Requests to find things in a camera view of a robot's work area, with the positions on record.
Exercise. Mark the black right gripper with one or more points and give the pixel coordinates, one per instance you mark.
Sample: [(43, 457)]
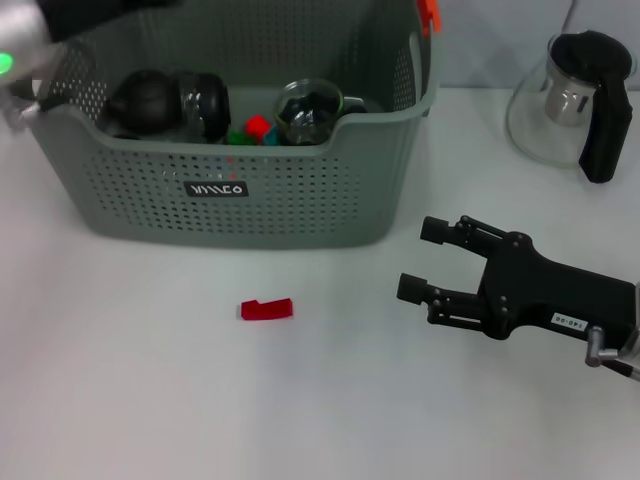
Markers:
[(555, 295)]

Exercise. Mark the grey perforated storage basket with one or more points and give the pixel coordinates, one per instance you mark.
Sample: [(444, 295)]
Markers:
[(300, 215)]

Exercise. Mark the green rectangular toy brick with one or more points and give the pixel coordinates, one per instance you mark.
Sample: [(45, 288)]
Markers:
[(236, 137)]

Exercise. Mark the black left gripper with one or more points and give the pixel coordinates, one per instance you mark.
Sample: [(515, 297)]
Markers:
[(100, 12)]

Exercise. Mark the black clay teapot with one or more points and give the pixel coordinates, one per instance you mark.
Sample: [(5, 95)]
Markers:
[(142, 105)]

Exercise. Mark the teal square toy plate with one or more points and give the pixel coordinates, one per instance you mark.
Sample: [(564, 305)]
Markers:
[(272, 138)]

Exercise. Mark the large red toy brick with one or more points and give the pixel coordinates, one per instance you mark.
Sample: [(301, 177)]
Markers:
[(256, 125)]

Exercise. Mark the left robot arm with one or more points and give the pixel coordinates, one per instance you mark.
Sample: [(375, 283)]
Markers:
[(22, 40)]

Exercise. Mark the dark red toy brick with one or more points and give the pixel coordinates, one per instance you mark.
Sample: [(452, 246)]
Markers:
[(265, 310)]

